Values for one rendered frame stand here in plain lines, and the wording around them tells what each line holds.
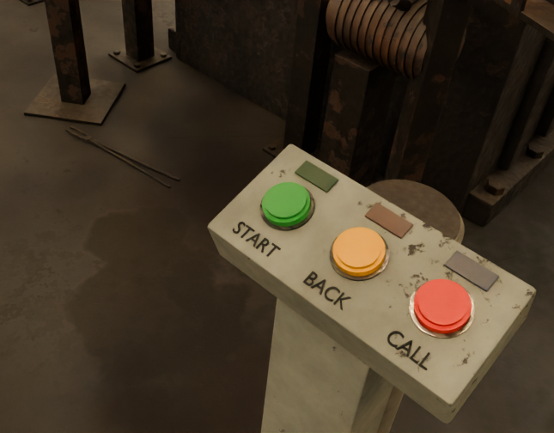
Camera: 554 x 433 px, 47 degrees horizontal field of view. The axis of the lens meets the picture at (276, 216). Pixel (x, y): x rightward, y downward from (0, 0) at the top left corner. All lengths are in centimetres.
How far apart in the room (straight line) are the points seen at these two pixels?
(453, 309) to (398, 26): 69
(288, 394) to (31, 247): 86
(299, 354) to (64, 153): 113
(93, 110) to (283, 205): 126
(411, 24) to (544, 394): 68
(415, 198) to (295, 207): 21
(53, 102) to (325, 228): 134
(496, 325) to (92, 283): 94
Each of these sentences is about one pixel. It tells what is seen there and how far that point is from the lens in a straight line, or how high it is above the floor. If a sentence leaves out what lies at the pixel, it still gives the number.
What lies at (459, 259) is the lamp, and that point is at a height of 62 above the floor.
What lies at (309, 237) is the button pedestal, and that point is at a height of 60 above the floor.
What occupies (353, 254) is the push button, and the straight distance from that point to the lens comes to 49.
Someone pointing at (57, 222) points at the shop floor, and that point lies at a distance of 143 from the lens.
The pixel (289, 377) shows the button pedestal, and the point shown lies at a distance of 61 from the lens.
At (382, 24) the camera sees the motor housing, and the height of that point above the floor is 50.
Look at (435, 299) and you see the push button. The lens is 47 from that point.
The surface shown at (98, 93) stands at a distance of 181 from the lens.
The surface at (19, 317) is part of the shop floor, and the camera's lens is 127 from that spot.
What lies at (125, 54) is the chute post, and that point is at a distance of 199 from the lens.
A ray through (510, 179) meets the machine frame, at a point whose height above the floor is 7.
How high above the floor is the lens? 95
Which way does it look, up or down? 42 degrees down
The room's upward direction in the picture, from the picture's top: 6 degrees clockwise
